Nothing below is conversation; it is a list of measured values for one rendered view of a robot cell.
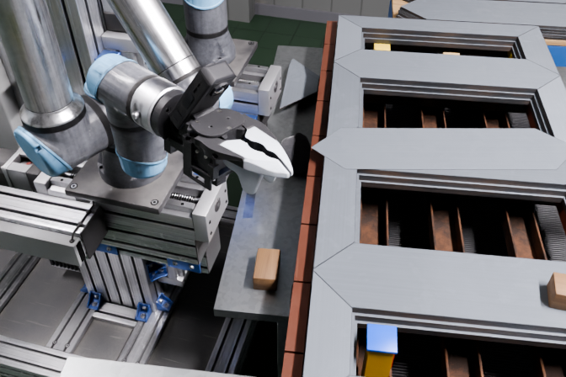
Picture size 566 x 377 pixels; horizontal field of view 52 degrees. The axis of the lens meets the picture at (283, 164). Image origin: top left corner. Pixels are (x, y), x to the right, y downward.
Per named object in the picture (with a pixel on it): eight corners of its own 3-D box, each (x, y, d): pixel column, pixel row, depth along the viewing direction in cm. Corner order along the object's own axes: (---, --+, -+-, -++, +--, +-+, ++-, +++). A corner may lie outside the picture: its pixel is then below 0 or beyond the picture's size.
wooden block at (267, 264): (258, 259, 157) (258, 246, 153) (280, 261, 156) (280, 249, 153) (253, 289, 149) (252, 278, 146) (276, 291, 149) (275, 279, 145)
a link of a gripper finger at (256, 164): (286, 204, 71) (232, 172, 76) (291, 166, 68) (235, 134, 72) (269, 216, 69) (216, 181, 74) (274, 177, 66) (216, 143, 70)
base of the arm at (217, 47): (174, 65, 163) (170, 33, 156) (194, 39, 174) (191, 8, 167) (226, 72, 160) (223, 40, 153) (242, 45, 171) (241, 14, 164)
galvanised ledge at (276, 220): (325, 54, 241) (326, 48, 239) (292, 324, 145) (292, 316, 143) (278, 51, 243) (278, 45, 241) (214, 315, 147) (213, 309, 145)
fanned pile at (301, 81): (322, 61, 232) (323, 52, 229) (314, 119, 203) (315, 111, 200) (291, 59, 233) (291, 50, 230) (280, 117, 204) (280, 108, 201)
